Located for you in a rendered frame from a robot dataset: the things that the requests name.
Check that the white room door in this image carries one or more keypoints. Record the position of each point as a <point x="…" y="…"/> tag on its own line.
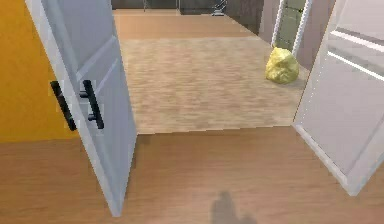
<point x="106" y="110"/>
<point x="346" y="100"/>

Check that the yellow lumpy bag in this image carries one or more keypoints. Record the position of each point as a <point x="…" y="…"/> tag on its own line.
<point x="282" y="65"/>

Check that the white framed green door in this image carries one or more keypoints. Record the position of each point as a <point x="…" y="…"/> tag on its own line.
<point x="289" y="23"/>

